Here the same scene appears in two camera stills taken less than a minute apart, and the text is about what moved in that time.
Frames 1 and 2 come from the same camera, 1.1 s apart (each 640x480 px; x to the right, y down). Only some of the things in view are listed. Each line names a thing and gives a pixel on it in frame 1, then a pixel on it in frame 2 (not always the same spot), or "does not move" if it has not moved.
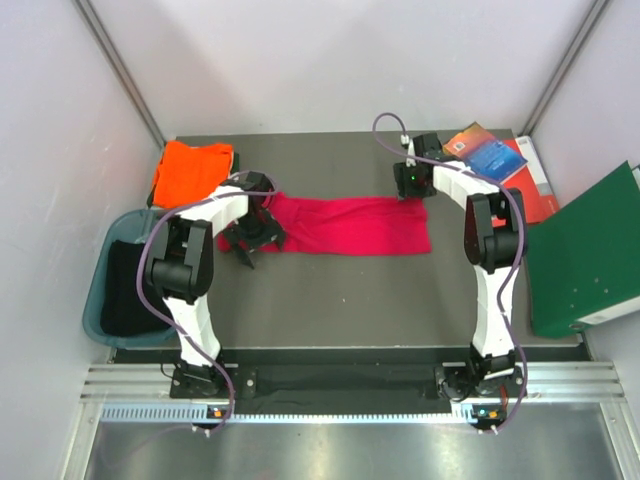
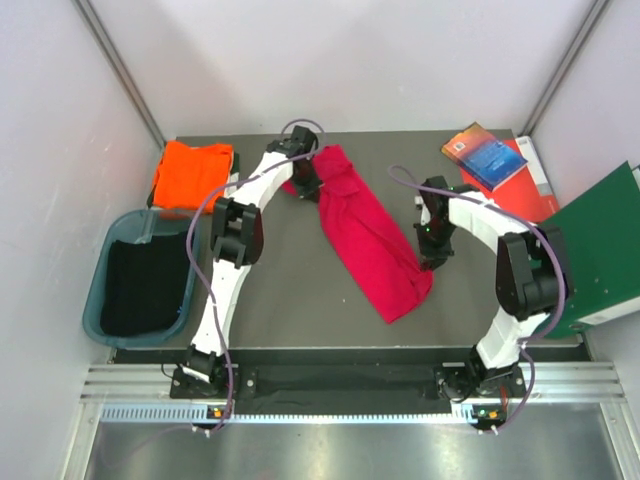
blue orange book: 483,153 does not move
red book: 536,197 does not move
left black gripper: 272,231 to 310,190
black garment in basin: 122,312 does not move
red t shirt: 346,225 to 378,243
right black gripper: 402,172 to 431,258
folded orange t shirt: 188,174 does not move
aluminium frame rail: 586,382 does not move
